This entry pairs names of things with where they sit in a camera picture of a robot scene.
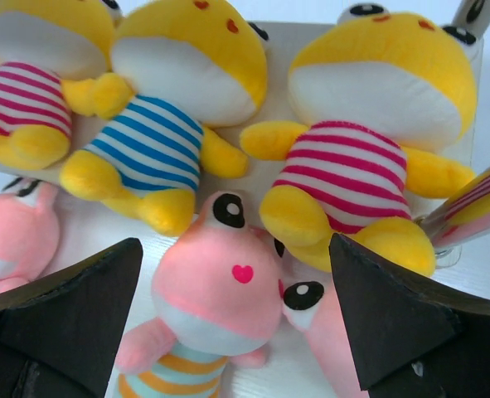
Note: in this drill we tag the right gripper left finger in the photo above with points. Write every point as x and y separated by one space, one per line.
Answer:
59 334

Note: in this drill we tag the pink plush red polka-dot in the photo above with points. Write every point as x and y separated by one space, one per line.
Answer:
29 230

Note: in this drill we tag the yellow plush blue stripes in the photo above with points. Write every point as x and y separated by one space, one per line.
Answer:
180 70

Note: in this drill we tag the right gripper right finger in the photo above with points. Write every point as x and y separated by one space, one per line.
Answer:
410 336

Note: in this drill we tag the pink plush orange stripes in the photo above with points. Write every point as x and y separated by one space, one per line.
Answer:
217 292

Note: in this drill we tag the yellow plush pink stripes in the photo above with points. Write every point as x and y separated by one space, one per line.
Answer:
51 54
378 96

